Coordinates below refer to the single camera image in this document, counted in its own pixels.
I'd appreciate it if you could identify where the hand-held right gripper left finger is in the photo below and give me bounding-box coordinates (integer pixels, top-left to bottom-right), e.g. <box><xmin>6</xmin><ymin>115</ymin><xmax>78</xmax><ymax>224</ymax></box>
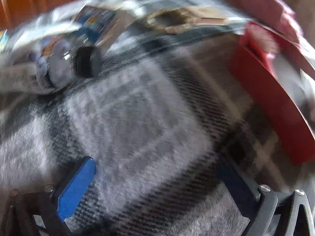
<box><xmin>5</xmin><ymin>156</ymin><xmax>96</xmax><ymax>236</ymax></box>

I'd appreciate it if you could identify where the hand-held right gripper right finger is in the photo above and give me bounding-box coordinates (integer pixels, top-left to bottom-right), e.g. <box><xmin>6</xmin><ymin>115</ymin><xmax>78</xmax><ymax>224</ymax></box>
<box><xmin>217</xmin><ymin>157</ymin><xmax>315</xmax><ymax>236</ymax></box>

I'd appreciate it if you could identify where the red container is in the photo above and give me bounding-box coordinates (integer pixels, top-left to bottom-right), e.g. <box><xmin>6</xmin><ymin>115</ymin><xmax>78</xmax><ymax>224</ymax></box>
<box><xmin>229</xmin><ymin>22</ymin><xmax>315</xmax><ymax>165</ymax></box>

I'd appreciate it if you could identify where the white printed tube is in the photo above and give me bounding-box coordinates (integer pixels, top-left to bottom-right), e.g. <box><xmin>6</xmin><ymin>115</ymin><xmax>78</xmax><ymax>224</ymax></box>
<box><xmin>0</xmin><ymin>63</ymin><xmax>56</xmax><ymax>95</ymax></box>

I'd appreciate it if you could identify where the clear bottle with black cap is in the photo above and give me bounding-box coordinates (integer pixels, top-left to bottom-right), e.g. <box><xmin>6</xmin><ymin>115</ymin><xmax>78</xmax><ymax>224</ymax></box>
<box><xmin>37</xmin><ymin>37</ymin><xmax>102</xmax><ymax>89</ymax></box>

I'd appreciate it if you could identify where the blue packet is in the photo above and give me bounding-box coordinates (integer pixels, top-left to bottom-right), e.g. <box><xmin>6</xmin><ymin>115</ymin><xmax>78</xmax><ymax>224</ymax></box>
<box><xmin>74</xmin><ymin>5</ymin><xmax>117</xmax><ymax>47</ymax></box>

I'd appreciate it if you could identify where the grey plaid blanket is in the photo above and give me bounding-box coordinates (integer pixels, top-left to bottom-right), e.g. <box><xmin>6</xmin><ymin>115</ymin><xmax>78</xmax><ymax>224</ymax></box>
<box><xmin>0</xmin><ymin>0</ymin><xmax>315</xmax><ymax>236</ymax></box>

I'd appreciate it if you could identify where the beige scrunchie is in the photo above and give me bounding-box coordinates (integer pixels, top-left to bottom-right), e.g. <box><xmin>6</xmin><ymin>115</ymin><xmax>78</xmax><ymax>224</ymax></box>
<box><xmin>145</xmin><ymin>11</ymin><xmax>195</xmax><ymax>33</ymax></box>

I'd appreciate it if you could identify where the beige card box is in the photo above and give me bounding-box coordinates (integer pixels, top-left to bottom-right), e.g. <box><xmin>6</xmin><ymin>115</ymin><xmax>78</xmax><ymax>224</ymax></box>
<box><xmin>189</xmin><ymin>6</ymin><xmax>228</xmax><ymax>26</ymax></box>

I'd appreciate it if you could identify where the beige curtain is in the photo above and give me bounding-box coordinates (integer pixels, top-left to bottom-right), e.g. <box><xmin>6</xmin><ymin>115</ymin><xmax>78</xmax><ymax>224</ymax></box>
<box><xmin>293</xmin><ymin>0</ymin><xmax>315</xmax><ymax>30</ymax></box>

